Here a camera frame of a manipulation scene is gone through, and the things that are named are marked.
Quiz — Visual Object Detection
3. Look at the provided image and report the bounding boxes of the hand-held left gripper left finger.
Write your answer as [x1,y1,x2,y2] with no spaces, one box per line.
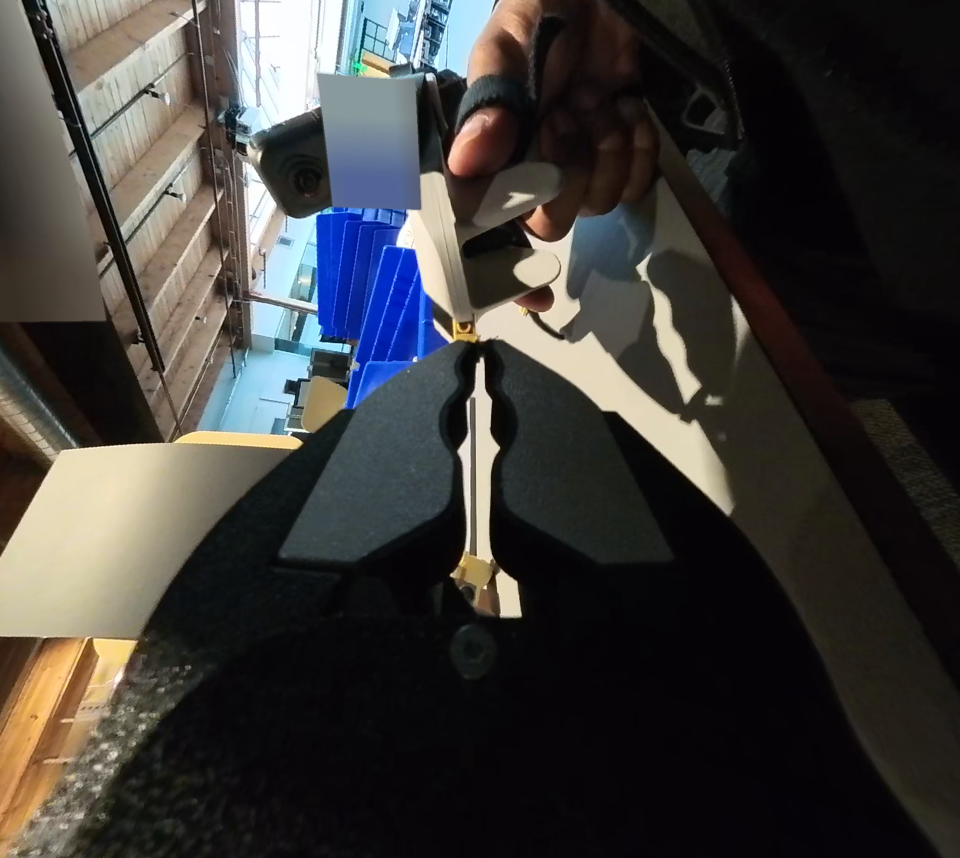
[278,342,478,574]

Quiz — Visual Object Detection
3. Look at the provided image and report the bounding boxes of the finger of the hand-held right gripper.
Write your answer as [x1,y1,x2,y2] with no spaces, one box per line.
[408,165,565,326]
[462,240,564,322]

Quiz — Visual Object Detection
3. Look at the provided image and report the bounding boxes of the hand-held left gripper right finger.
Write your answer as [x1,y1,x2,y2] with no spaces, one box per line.
[483,345,676,571]

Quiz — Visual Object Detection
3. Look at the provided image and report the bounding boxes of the grey desk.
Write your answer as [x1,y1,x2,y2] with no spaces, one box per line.
[450,123,960,858]

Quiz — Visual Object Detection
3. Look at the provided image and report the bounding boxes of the person's right hand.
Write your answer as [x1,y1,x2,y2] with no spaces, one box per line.
[447,0,664,314]

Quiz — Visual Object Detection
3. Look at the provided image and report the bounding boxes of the blue plastic bin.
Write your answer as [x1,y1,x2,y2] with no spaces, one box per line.
[312,206,409,346]
[342,243,454,416]

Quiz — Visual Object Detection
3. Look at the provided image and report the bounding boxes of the tiny yellow toy brick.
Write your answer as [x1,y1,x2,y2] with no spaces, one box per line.
[453,555,499,596]

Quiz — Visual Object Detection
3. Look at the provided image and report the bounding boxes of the black panel wooden rim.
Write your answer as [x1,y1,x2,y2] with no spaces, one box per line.
[0,431,309,641]

